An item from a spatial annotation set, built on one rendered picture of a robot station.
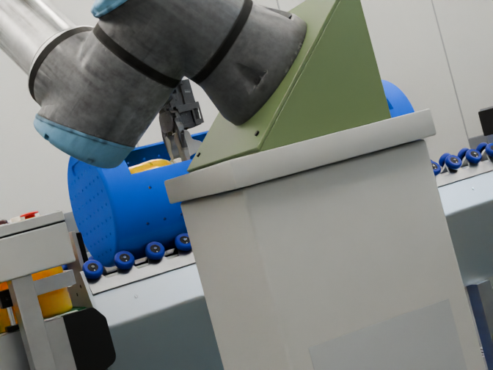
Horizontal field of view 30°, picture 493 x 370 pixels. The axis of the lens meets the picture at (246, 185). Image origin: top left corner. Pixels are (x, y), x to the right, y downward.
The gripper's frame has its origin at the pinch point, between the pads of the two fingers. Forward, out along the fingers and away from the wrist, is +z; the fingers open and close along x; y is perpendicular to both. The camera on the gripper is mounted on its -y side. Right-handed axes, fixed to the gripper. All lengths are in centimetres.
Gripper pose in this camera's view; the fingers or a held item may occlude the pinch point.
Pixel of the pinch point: (181, 166)
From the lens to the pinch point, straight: 217.5
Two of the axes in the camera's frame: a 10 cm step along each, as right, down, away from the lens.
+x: -4.6, 1.1, 8.8
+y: 8.5, -2.4, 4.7
